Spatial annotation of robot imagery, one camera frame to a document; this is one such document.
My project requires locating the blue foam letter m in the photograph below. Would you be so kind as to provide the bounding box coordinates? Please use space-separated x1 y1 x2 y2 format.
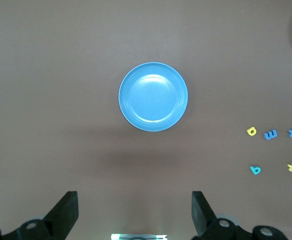
263 129 279 141

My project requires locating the blue plate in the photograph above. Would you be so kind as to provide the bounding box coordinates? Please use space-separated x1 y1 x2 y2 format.
118 61 189 133

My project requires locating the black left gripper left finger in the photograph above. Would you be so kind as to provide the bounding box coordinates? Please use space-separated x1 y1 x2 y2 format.
0 190 80 240

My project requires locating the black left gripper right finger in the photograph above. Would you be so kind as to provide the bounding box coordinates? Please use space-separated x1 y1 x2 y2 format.
191 190 290 240

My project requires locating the brown table cover sheet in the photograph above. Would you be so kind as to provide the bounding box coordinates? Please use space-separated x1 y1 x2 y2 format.
0 0 292 240

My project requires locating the teal foam letter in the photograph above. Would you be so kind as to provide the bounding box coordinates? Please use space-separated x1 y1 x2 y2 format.
249 165 262 176

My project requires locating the yellow foam letter o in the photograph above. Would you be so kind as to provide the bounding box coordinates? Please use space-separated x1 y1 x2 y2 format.
245 126 258 137

